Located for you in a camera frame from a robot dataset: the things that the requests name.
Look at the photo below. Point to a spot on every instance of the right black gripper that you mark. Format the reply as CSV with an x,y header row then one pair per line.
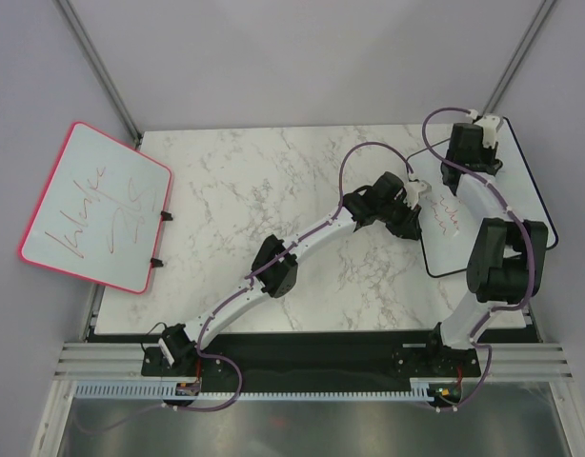
x,y
491,154

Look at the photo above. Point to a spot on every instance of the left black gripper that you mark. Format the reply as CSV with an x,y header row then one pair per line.
x,y
408,224

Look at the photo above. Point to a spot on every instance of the black framed whiteboard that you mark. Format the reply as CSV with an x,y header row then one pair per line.
x,y
449,228

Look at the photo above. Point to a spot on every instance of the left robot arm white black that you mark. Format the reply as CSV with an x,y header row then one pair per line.
x,y
390,201

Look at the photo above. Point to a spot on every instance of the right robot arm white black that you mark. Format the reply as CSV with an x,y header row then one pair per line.
x,y
505,265

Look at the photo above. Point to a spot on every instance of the pink framed whiteboard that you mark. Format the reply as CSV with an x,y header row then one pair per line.
x,y
99,216

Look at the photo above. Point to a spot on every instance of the upper black clip pink board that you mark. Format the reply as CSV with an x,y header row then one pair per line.
x,y
166,216

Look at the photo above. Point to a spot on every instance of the black clip pink board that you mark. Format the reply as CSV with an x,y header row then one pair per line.
x,y
156,262
166,216

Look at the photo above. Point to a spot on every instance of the lower black clip pink board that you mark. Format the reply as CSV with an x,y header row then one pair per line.
x,y
156,262

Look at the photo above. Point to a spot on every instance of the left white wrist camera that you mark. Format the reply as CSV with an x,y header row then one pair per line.
x,y
415,189

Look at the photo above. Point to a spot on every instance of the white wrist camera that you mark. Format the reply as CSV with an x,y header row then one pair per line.
x,y
415,189
490,123

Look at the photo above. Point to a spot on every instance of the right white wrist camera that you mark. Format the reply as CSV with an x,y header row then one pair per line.
x,y
490,123

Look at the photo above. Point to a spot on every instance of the right aluminium corner post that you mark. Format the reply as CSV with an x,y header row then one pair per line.
x,y
521,51

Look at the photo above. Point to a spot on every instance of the aluminium corner post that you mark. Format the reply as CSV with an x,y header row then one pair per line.
x,y
521,51
91,54

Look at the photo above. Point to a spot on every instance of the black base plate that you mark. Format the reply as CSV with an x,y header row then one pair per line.
x,y
333,361

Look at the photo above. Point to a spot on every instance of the aluminium rail frame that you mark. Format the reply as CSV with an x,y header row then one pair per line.
x,y
525,362

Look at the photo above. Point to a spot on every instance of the white slotted cable duct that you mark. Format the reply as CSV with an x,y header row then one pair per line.
x,y
161,390

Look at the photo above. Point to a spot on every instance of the left aluminium corner post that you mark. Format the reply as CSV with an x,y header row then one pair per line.
x,y
91,54

